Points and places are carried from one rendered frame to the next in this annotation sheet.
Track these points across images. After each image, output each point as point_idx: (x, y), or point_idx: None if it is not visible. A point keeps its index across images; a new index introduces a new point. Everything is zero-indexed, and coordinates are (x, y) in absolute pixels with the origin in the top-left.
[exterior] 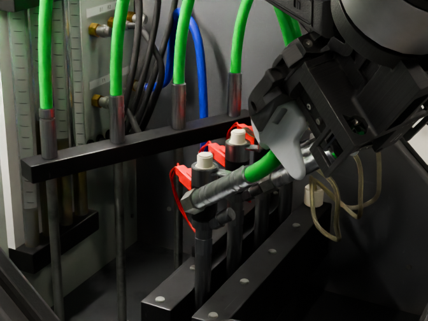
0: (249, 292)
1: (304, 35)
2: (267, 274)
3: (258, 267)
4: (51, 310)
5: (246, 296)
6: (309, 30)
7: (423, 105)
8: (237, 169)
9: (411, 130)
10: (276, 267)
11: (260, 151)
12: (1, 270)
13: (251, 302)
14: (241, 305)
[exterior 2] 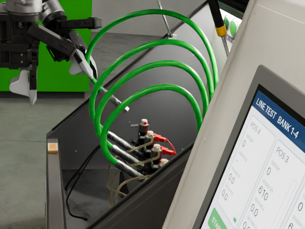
0: (125, 176)
1: (76, 33)
2: (127, 185)
3: (133, 186)
4: (112, 82)
5: (125, 175)
6: (76, 32)
7: (51, 48)
8: (107, 90)
9: (53, 57)
10: (128, 189)
11: (138, 137)
12: (120, 72)
13: (123, 180)
14: (122, 172)
